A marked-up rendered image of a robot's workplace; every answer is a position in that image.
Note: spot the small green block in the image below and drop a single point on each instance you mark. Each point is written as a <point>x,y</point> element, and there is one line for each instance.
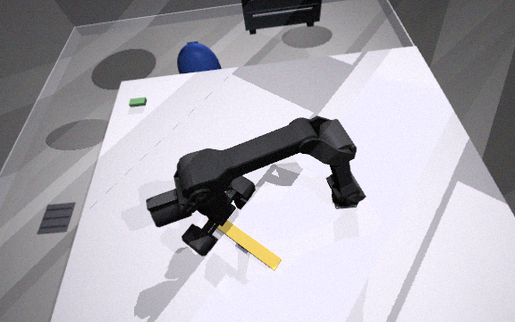
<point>138,101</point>

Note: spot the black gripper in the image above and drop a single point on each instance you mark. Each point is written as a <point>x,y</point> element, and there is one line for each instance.
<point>202,240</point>

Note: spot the yellow bar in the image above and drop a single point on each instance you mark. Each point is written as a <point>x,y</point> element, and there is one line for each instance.
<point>249,244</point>

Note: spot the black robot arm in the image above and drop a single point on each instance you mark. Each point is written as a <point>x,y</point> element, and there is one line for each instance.
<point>202,177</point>

